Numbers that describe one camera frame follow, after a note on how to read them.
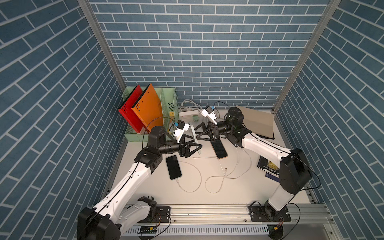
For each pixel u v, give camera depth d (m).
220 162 0.91
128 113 0.82
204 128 0.71
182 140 0.63
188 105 1.18
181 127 0.61
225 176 0.87
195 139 0.62
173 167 0.89
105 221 0.37
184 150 0.61
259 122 1.14
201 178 0.86
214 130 0.60
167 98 1.03
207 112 0.63
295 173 0.46
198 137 0.61
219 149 0.98
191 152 0.63
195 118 1.12
